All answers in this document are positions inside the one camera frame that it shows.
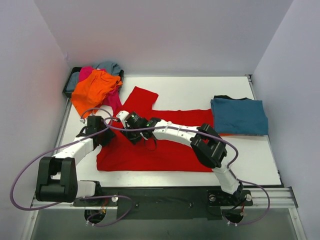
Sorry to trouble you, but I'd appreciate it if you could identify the folded blue t-shirt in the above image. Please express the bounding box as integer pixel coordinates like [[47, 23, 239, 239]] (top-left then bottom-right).
[[210, 98, 269, 136]]

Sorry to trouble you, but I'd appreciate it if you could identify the grey-blue t-shirt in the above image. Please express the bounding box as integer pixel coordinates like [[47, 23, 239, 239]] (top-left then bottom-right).
[[79, 60, 122, 82]]

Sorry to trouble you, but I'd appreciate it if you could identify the aluminium frame rail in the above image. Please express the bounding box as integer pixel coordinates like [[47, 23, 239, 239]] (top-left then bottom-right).
[[29, 186, 299, 210]]

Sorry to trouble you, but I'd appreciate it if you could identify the folded orange t-shirt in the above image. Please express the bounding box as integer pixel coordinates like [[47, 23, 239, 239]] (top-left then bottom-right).
[[219, 133, 263, 137]]

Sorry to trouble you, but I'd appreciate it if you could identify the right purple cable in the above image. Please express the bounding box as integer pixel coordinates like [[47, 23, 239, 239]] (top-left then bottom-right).
[[103, 117, 271, 227]]

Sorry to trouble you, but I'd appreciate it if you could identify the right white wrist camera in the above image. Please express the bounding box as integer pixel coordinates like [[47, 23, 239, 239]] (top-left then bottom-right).
[[116, 110, 130, 127]]

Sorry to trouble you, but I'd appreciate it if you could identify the red t-shirt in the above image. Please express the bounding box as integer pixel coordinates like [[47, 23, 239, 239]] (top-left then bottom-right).
[[96, 87, 214, 172]]

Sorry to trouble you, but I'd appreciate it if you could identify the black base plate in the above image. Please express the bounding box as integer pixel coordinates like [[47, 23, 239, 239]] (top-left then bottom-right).
[[73, 186, 253, 221]]

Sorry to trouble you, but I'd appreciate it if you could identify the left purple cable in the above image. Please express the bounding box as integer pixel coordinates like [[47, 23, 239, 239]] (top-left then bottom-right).
[[9, 104, 136, 228]]

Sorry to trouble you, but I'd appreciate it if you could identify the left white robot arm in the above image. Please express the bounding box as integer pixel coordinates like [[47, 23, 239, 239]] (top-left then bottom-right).
[[35, 115, 116, 206]]

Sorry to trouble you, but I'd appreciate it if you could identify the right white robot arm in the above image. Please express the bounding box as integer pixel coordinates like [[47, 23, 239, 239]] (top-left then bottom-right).
[[116, 110, 243, 205]]

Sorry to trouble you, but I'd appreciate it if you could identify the folded black t-shirt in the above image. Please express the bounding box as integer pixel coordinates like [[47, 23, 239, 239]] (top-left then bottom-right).
[[213, 95, 250, 101]]

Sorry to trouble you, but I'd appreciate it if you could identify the purple cable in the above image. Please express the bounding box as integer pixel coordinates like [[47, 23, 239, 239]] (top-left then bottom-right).
[[103, 117, 271, 227], [9, 104, 136, 228]]

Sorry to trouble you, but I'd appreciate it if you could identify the pink t-shirt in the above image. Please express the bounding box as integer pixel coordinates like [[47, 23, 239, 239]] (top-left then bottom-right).
[[78, 65, 124, 113]]

